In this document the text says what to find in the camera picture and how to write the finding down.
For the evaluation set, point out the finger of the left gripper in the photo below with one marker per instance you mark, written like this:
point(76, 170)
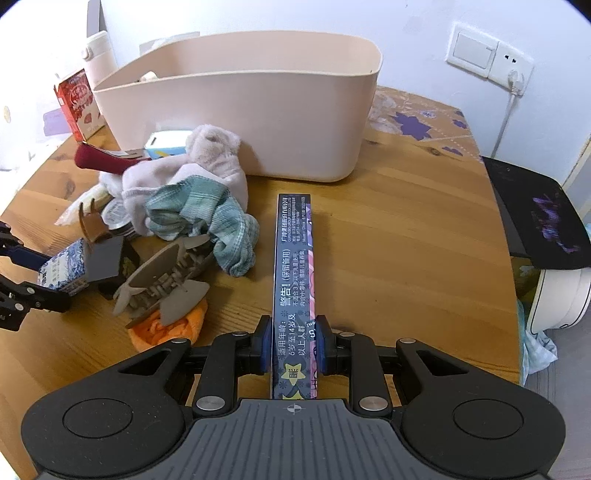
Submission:
point(16, 300)
point(13, 248)

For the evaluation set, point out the green plaid cloth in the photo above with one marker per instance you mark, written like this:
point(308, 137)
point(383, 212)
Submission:
point(197, 205)

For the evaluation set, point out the round silver tin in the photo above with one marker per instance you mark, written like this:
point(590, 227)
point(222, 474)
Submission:
point(118, 221)

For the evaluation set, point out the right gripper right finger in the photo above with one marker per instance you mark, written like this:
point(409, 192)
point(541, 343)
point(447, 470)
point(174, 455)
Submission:
point(327, 351)

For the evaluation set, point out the blue yellow small carton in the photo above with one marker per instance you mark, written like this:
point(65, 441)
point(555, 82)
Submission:
point(166, 143)

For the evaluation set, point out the pink plush hat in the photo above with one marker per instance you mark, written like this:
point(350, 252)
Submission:
point(210, 152)

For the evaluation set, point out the white wall switch socket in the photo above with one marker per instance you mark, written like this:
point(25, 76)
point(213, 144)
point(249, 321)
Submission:
point(489, 58)

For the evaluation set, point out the white thermos bottle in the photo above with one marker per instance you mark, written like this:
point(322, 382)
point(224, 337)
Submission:
point(99, 58)

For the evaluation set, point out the red white milk carton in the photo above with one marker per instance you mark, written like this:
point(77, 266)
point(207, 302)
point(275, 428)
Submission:
point(79, 106)

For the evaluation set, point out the small black box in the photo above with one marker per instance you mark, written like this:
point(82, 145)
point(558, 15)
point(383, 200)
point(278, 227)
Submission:
point(109, 264)

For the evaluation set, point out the blue white porcelain-pattern box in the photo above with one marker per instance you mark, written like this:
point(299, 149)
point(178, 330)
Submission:
point(66, 271)

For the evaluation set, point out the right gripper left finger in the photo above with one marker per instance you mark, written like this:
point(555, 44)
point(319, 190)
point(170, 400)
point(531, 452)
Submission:
point(261, 346)

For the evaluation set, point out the long dark printed box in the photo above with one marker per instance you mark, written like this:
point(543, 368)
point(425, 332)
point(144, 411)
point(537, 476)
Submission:
point(295, 363)

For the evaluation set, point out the white plush doll red legs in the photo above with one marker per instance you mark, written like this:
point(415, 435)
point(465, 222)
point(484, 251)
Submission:
point(111, 164)

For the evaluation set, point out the orange cloth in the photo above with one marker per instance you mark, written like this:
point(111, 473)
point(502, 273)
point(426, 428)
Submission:
point(150, 332)

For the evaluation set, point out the beige plastic storage bin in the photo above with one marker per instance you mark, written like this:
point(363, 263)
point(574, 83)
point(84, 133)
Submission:
point(298, 100)

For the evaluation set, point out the brown hair claw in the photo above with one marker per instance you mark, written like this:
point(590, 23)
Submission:
point(92, 225)

